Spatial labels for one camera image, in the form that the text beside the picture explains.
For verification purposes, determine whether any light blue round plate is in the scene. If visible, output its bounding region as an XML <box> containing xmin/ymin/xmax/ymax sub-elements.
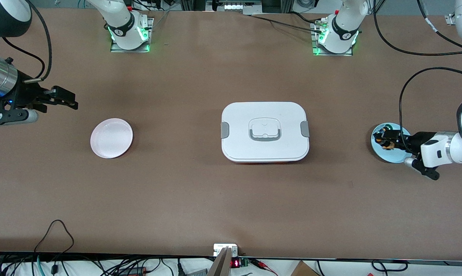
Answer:
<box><xmin>370</xmin><ymin>122</ymin><xmax>414</xmax><ymax>164</ymax></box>

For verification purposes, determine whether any black and green small toy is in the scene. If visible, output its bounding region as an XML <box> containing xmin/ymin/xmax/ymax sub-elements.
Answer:
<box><xmin>373</xmin><ymin>125</ymin><xmax>392</xmax><ymax>140</ymax></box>

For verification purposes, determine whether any pink round plate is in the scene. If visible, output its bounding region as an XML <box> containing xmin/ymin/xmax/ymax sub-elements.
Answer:
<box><xmin>90</xmin><ymin>118</ymin><xmax>134</xmax><ymax>159</ymax></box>

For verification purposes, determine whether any white lidded lunch box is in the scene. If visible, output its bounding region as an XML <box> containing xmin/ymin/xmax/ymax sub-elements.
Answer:
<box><xmin>221</xmin><ymin>102</ymin><xmax>310</xmax><ymax>164</ymax></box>

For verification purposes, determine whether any brown cardboard piece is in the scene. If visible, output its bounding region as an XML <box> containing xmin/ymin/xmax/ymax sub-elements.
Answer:
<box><xmin>290</xmin><ymin>261</ymin><xmax>319</xmax><ymax>276</ymax></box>

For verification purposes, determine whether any small white box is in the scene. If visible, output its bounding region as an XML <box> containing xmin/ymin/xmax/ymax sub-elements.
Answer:
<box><xmin>213</xmin><ymin>244</ymin><xmax>238</xmax><ymax>256</ymax></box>

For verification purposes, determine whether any wooden strip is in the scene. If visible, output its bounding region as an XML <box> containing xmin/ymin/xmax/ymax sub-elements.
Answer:
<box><xmin>207</xmin><ymin>247</ymin><xmax>233</xmax><ymax>276</ymax></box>

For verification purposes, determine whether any short black right arm cable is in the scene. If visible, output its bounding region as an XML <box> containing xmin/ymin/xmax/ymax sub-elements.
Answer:
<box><xmin>1</xmin><ymin>37</ymin><xmax>46</xmax><ymax>80</ymax></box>

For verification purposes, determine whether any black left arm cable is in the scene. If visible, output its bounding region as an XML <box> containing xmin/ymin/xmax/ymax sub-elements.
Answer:
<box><xmin>374</xmin><ymin>0</ymin><xmax>462</xmax><ymax>154</ymax></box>

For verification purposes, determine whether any long black right arm cable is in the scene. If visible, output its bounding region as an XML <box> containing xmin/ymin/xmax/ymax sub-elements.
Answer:
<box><xmin>24</xmin><ymin>0</ymin><xmax>53</xmax><ymax>83</ymax></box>

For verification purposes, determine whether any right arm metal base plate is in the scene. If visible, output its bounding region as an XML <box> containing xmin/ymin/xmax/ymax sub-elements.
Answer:
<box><xmin>110</xmin><ymin>16</ymin><xmax>155</xmax><ymax>53</ymax></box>

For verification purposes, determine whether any black looped cable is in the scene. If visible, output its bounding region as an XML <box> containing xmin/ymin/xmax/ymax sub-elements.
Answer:
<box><xmin>34</xmin><ymin>220</ymin><xmax>75</xmax><ymax>255</ymax></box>

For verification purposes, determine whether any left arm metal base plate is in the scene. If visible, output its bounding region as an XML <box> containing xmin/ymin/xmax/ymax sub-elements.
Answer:
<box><xmin>311</xmin><ymin>21</ymin><xmax>354</xmax><ymax>57</ymax></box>

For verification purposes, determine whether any aluminium frame rack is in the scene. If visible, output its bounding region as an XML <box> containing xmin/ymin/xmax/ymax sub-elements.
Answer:
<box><xmin>179</xmin><ymin>0</ymin><xmax>295</xmax><ymax>15</ymax></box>

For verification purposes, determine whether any black cable across table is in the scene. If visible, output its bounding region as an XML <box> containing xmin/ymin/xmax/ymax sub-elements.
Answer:
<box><xmin>249</xmin><ymin>15</ymin><xmax>324</xmax><ymax>33</ymax></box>

